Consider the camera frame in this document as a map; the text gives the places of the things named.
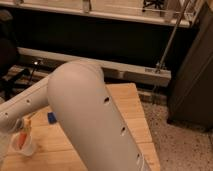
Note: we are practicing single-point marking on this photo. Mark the cream gripper fingers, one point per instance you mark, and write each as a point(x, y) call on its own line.
point(27, 126)

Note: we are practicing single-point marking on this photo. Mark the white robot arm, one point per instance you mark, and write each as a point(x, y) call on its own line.
point(86, 112)

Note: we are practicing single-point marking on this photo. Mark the blue sponge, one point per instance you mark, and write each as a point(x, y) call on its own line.
point(51, 118)

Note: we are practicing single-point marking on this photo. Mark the black office chair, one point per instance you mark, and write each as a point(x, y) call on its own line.
point(9, 56)

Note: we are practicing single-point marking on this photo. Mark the metal pole stand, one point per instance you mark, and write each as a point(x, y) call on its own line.
point(161, 64)

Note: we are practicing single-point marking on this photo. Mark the dark cabinet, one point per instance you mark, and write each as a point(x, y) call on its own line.
point(191, 93)

